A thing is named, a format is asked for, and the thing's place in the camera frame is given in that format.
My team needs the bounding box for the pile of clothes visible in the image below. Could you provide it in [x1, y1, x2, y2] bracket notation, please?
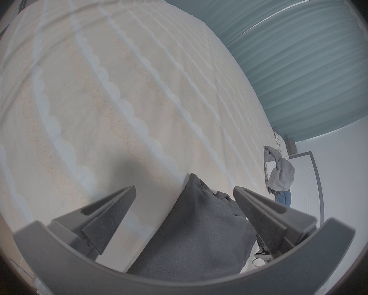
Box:
[263, 145, 296, 208]

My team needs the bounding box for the black T-shirt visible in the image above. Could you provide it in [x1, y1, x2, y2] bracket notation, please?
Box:
[127, 173, 259, 279]

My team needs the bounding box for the bed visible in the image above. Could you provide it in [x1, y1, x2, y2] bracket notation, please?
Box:
[0, 0, 326, 276]

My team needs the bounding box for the blue-green curtain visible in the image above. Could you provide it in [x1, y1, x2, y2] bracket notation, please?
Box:
[152, 0, 336, 43]
[225, 0, 368, 143]

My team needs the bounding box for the white printed pillow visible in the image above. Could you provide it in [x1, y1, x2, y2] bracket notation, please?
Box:
[273, 132, 288, 153]

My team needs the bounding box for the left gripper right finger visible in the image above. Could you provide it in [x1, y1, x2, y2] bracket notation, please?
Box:
[233, 186, 319, 260]

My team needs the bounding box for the grey bedside table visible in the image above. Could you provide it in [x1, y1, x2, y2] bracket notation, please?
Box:
[273, 128, 298, 157]

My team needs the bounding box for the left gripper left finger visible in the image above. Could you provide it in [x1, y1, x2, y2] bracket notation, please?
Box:
[50, 186, 138, 256]

